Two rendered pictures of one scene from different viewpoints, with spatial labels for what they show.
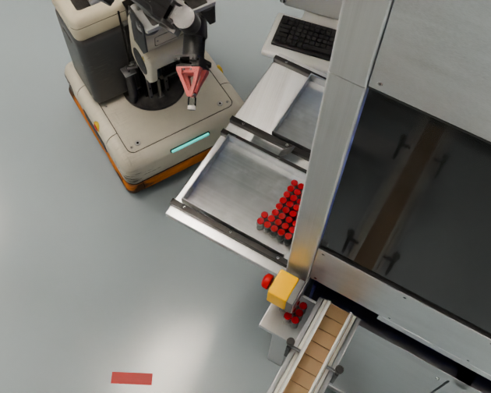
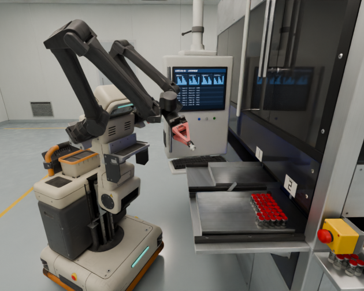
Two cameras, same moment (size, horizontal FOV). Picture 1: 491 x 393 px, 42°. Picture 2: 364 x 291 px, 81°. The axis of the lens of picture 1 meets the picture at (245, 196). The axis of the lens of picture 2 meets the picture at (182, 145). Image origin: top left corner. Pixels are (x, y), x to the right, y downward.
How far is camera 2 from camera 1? 1.26 m
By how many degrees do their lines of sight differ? 47
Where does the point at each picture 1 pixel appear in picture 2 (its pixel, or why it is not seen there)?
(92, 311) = not seen: outside the picture
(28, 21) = (3, 250)
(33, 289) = not seen: outside the picture
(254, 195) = (237, 214)
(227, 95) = (148, 225)
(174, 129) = (128, 252)
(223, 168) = (206, 209)
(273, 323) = (346, 281)
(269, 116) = (205, 183)
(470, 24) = not seen: outside the picture
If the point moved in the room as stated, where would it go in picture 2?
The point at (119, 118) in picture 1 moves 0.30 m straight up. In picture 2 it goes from (90, 262) to (82, 225)
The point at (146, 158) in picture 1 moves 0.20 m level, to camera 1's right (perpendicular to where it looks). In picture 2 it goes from (118, 278) to (149, 263)
